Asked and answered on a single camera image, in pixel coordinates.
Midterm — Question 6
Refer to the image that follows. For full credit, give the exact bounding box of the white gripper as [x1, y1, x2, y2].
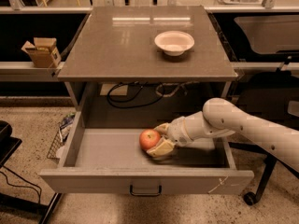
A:
[147, 117, 189, 158]

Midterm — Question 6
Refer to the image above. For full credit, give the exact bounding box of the red apple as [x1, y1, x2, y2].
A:
[139, 129, 161, 151]

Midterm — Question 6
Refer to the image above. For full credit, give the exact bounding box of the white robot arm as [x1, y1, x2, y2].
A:
[147, 98, 299, 172]

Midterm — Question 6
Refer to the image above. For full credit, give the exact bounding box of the open grey drawer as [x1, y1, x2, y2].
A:
[40, 113, 254, 195]

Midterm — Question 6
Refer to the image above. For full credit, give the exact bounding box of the grey cabinet counter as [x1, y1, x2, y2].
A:
[59, 7, 236, 128]

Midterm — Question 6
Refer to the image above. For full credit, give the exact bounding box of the white paper bowl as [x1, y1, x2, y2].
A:
[154, 31, 194, 56]

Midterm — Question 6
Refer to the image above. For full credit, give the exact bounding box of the black office chair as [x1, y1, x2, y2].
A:
[229, 72, 299, 205]

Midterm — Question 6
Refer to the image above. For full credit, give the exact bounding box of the brown cardboard box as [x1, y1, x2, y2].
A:
[21, 37, 61, 68]

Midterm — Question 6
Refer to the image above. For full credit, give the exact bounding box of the grey braided cable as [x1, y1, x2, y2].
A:
[154, 80, 200, 98]

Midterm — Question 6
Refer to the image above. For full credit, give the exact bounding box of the black cable under counter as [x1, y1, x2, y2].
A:
[106, 81, 165, 109]

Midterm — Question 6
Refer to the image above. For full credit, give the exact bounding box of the black drawer handle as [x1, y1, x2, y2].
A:
[129, 185, 162, 197]

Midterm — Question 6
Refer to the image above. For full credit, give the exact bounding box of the wire basket on floor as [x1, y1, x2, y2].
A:
[47, 112, 75, 163]

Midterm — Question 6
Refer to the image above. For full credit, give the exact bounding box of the black stand with cable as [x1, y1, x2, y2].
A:
[0, 120, 62, 224]

